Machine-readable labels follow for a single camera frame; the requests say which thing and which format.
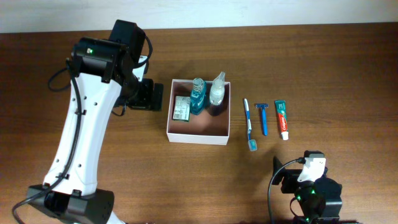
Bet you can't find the teal mouthwash bottle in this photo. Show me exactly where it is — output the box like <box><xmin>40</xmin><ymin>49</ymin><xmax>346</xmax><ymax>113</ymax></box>
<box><xmin>190</xmin><ymin>78</ymin><xmax>206</xmax><ymax>115</ymax></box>

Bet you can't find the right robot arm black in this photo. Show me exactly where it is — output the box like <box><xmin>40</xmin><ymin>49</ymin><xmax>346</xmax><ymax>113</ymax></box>
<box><xmin>268</xmin><ymin>152</ymin><xmax>343</xmax><ymax>223</ymax></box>

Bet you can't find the Colgate toothpaste tube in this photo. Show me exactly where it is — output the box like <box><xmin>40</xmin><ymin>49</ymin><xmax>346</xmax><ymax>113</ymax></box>
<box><xmin>274</xmin><ymin>100</ymin><xmax>289</xmax><ymax>141</ymax></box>

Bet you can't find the green white soap box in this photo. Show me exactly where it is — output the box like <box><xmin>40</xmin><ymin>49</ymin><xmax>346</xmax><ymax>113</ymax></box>
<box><xmin>172</xmin><ymin>96</ymin><xmax>191</xmax><ymax>122</ymax></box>

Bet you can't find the blue disposable razor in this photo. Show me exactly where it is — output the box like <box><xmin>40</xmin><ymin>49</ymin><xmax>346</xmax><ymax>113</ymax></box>
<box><xmin>255</xmin><ymin>103</ymin><xmax>269</xmax><ymax>136</ymax></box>

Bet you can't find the blue white toothbrush with cap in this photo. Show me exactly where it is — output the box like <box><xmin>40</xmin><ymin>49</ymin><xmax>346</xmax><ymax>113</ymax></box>
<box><xmin>243</xmin><ymin>98</ymin><xmax>257</xmax><ymax>151</ymax></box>

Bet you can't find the white square cardboard box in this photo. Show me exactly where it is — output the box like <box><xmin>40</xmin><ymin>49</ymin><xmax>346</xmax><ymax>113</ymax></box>
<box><xmin>166</xmin><ymin>79</ymin><xmax>231</xmax><ymax>146</ymax></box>

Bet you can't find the left black cable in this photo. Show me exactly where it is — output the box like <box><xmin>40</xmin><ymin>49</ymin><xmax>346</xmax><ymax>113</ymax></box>
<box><xmin>11</xmin><ymin>58</ymin><xmax>86</xmax><ymax>224</ymax></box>

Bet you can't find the clear spray bottle purple liquid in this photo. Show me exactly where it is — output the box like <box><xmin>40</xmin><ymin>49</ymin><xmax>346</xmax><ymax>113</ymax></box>
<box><xmin>209</xmin><ymin>72</ymin><xmax>226</xmax><ymax>116</ymax></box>

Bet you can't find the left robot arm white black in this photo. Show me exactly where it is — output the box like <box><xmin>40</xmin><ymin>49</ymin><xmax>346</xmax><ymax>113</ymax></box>
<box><xmin>26</xmin><ymin>20</ymin><xmax>164</xmax><ymax>223</ymax></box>

